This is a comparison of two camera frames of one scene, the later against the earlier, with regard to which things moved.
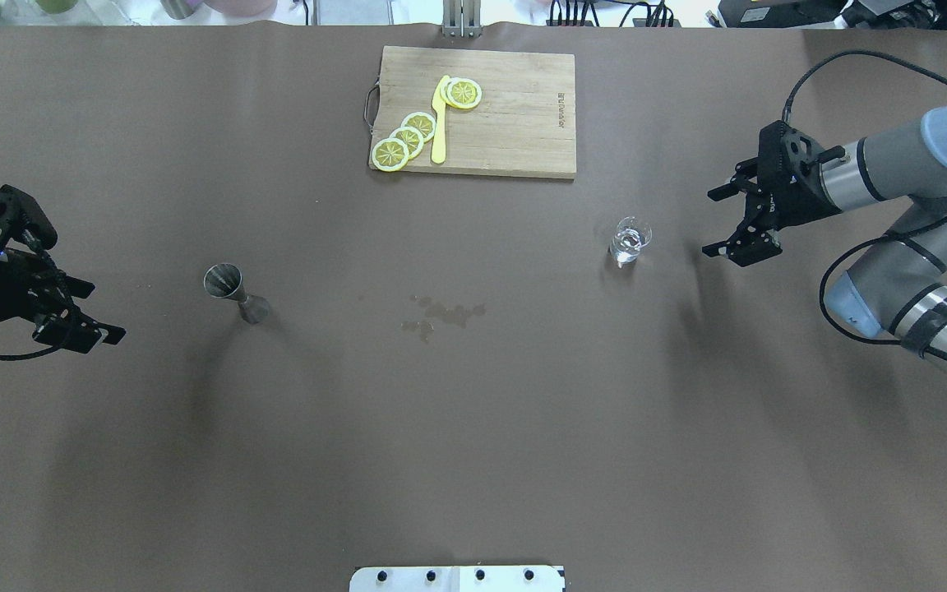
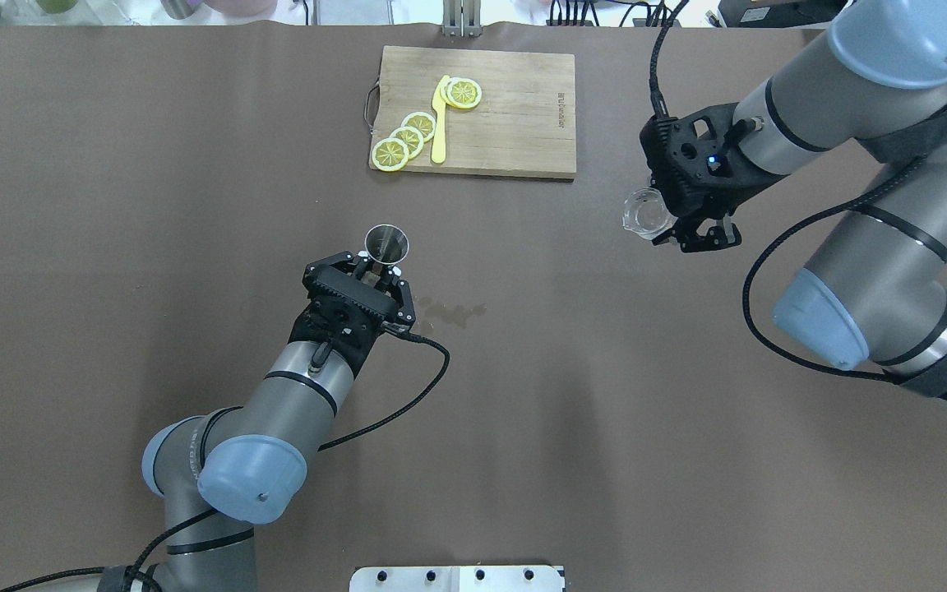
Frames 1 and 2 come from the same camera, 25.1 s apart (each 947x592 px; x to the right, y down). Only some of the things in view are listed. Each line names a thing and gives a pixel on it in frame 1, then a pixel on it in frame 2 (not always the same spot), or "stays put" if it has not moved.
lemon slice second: [411, 138] stays put
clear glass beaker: [630, 236] to [646, 213]
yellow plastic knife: [439, 108] stays put
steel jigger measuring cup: [225, 281] to [386, 243]
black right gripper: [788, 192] to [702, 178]
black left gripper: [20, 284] to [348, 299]
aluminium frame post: [461, 18] stays put
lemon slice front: [389, 154] stays put
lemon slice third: [422, 122] stays put
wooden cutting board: [473, 111] stays put
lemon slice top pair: [460, 93] stays put
